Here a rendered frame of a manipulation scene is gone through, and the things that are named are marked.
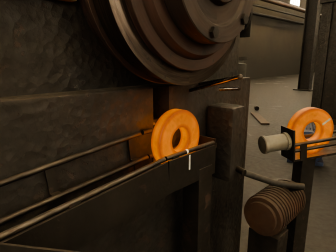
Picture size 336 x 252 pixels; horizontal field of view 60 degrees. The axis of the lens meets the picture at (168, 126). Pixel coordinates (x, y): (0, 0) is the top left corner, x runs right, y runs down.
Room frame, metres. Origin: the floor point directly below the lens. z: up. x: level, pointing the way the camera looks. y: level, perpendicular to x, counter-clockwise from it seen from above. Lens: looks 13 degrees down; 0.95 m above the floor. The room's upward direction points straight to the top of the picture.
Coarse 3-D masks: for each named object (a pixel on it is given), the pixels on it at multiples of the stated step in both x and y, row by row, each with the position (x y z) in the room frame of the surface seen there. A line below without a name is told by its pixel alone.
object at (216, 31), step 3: (243, 15) 0.70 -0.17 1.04; (246, 15) 0.71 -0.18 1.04; (240, 18) 0.71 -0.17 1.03; (243, 18) 0.70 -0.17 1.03; (246, 18) 0.71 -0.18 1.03; (243, 21) 0.70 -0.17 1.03; (246, 21) 0.71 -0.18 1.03; (213, 27) 0.62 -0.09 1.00; (216, 27) 0.63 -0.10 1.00; (210, 30) 0.62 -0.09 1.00; (213, 30) 0.62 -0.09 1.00; (216, 30) 0.63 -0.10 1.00; (210, 33) 0.62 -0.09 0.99; (213, 33) 0.62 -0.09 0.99; (216, 33) 0.63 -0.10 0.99; (213, 36) 0.62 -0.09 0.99; (216, 36) 0.63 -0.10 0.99
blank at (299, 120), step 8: (296, 112) 0.95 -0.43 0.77; (304, 112) 0.93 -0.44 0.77; (312, 112) 0.93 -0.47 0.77; (320, 112) 0.94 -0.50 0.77; (296, 120) 0.92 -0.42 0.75; (304, 120) 0.93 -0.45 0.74; (312, 120) 0.93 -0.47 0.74; (320, 120) 0.94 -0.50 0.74; (328, 120) 0.94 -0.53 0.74; (296, 128) 0.92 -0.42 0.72; (304, 128) 0.93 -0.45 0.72; (320, 128) 0.94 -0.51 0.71; (328, 128) 0.94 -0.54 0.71; (296, 136) 0.92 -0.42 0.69; (312, 136) 0.96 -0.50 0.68; (320, 136) 0.94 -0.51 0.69; (328, 136) 0.94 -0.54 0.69; (312, 144) 0.93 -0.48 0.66; (312, 152) 0.93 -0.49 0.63
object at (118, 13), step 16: (96, 0) 0.59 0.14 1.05; (112, 0) 0.56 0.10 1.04; (112, 16) 0.56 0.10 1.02; (128, 16) 0.58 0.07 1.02; (112, 32) 0.60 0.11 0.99; (128, 32) 0.58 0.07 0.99; (128, 48) 0.59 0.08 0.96; (144, 48) 0.61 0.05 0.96; (144, 64) 0.61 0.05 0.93; (160, 64) 0.64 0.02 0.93; (176, 80) 0.68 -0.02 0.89; (192, 80) 0.72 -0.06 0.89
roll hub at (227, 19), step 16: (176, 0) 0.57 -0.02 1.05; (192, 0) 0.58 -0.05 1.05; (208, 0) 0.64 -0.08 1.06; (224, 0) 0.65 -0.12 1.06; (240, 0) 0.72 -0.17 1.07; (176, 16) 0.60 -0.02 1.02; (192, 16) 0.58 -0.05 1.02; (208, 16) 0.64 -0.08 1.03; (224, 16) 0.68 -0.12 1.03; (240, 16) 0.71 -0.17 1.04; (192, 32) 0.61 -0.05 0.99; (208, 32) 0.62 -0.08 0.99; (224, 32) 0.66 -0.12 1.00
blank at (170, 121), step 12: (168, 120) 0.69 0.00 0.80; (180, 120) 0.73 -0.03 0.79; (192, 120) 0.76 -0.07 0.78; (156, 132) 0.69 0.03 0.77; (168, 132) 0.69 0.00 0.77; (180, 132) 0.77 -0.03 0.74; (192, 132) 0.76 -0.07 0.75; (156, 144) 0.68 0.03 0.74; (168, 144) 0.69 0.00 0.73; (180, 144) 0.76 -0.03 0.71; (192, 144) 0.76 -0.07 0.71; (156, 156) 0.69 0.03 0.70
